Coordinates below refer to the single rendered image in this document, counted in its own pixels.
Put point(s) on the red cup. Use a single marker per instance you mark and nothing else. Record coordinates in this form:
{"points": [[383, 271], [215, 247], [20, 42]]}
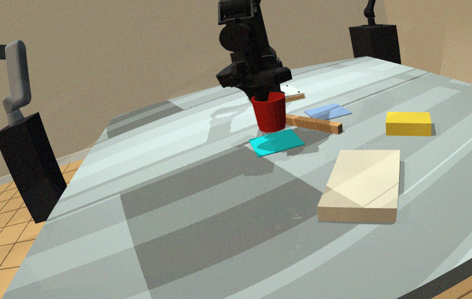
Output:
{"points": [[271, 115]]}

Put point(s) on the tan wooden bar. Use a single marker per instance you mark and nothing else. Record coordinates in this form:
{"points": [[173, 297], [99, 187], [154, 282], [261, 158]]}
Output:
{"points": [[314, 123]]}

